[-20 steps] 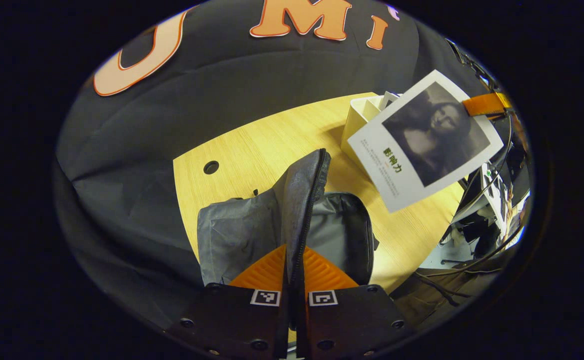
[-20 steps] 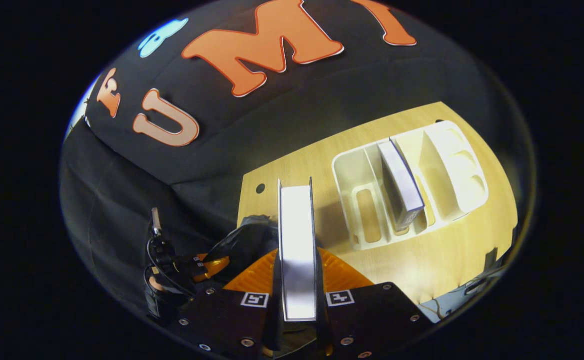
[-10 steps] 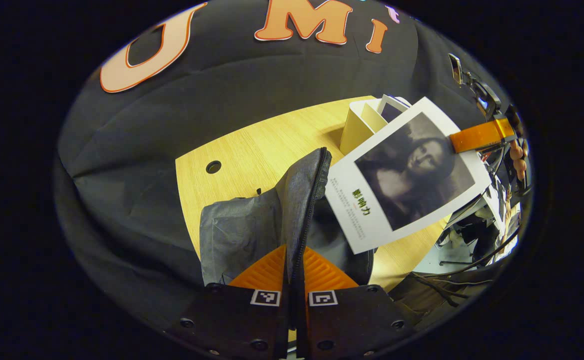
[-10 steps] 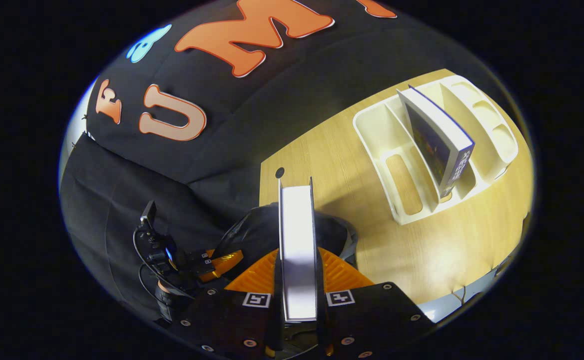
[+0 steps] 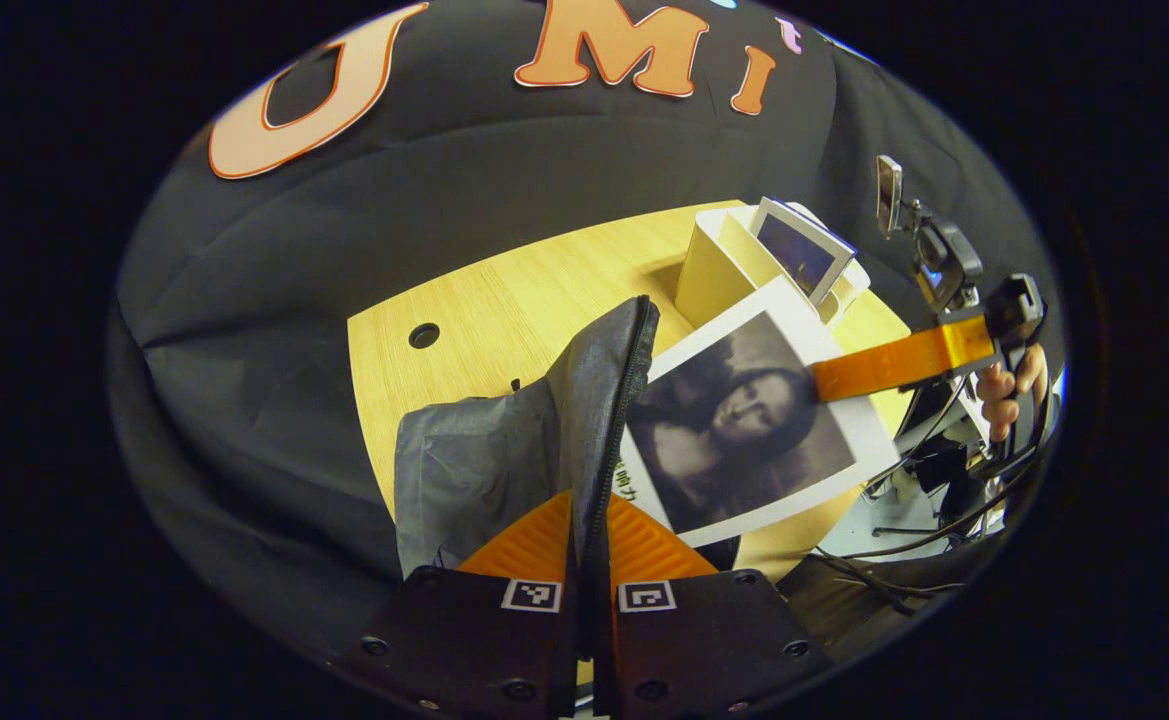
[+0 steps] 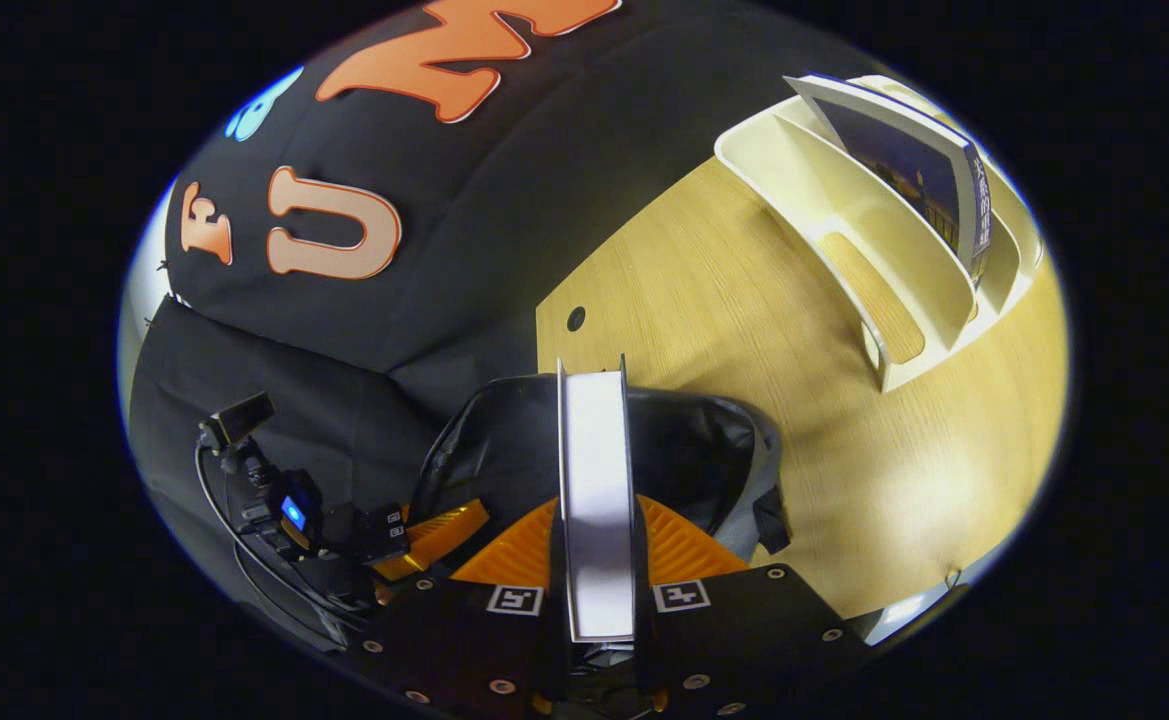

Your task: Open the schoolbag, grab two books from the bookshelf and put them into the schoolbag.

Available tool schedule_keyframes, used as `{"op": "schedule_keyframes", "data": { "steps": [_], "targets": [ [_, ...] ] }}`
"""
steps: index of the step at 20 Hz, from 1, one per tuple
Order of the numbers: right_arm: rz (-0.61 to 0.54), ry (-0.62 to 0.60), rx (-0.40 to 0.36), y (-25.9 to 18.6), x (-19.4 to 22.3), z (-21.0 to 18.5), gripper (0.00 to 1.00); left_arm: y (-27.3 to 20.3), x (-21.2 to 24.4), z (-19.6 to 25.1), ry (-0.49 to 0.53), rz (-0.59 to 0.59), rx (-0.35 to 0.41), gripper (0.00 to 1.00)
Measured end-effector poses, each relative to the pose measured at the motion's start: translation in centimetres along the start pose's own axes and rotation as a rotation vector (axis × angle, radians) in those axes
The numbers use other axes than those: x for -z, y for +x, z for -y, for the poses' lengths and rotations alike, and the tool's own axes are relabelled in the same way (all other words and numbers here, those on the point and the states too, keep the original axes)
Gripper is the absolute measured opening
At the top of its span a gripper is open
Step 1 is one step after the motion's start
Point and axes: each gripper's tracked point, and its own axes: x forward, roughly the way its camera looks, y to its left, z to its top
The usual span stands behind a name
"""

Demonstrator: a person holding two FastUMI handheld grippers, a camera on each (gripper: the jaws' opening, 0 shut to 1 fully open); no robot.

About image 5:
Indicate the grey schoolbag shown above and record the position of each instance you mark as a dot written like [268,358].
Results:
[504,450]

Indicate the blue cover book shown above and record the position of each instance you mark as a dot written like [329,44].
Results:
[799,250]

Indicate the white bookshelf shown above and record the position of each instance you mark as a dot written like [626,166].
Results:
[719,265]

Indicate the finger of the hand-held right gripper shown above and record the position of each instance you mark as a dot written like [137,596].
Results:
[894,360]

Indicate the black backdrop cloth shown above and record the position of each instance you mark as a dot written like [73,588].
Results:
[244,350]

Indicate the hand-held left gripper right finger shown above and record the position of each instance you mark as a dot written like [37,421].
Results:
[612,640]

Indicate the portrait cover book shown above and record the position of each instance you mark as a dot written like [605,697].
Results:
[734,430]

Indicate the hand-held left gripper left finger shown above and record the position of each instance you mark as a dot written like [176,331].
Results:
[570,640]

